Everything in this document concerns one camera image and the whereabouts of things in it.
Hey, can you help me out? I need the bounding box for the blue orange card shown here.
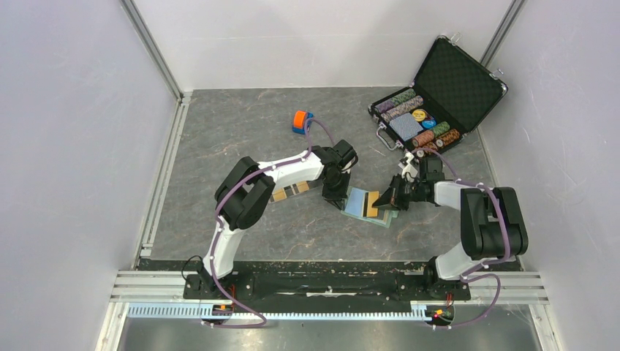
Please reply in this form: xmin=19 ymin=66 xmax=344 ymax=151
xmin=291 ymin=110 xmax=314 ymax=135

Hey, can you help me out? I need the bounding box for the clear tray with cards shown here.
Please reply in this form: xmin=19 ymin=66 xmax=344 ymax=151
xmin=268 ymin=181 xmax=311 ymax=203

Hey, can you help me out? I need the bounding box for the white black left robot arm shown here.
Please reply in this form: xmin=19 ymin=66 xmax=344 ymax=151
xmin=200 ymin=140 xmax=359 ymax=298

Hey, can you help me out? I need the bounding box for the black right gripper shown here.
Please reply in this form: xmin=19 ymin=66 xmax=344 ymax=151
xmin=373 ymin=173 xmax=425 ymax=211

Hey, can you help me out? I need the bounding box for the black poker chip case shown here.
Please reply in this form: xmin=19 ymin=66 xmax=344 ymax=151
xmin=368 ymin=36 xmax=508 ymax=151

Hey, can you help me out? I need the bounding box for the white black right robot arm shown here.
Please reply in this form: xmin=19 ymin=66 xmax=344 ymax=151
xmin=372 ymin=157 xmax=529 ymax=298

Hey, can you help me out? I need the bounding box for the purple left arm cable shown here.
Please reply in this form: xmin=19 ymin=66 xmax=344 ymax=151
xmin=209 ymin=118 xmax=340 ymax=329

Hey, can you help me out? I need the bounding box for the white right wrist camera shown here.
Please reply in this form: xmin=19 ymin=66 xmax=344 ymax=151
xmin=398 ymin=151 xmax=418 ymax=182

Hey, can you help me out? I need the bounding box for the green card holder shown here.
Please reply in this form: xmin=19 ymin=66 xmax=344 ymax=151
xmin=341 ymin=186 xmax=398 ymax=228

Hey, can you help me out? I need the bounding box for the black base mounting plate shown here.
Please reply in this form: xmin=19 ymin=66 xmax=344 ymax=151
xmin=181 ymin=261 xmax=471 ymax=315

